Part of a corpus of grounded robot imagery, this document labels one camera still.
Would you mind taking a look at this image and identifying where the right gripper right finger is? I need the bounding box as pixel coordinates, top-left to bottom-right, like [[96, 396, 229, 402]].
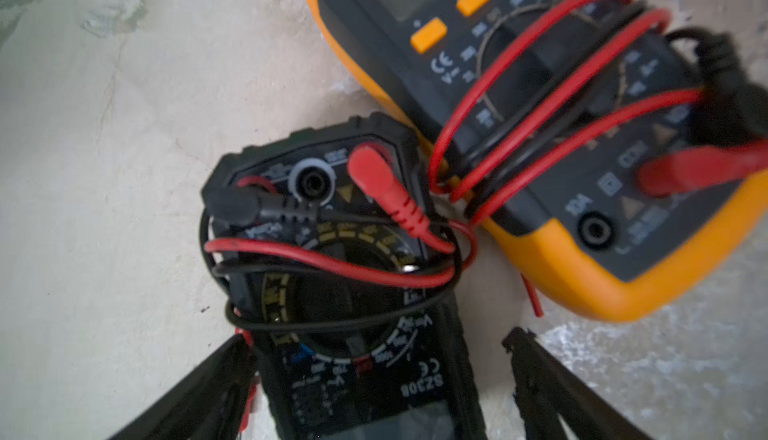
[[502, 327, 650, 440]]

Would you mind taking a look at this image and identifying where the yellow multimeter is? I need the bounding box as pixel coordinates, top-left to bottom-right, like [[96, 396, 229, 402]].
[[306, 0, 767, 322]]

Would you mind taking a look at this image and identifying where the small black multimeter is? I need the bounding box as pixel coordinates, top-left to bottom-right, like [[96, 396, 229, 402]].
[[200, 112, 485, 439]]

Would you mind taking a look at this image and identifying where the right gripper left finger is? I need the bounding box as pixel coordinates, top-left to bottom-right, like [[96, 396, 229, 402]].
[[113, 334, 257, 440]]

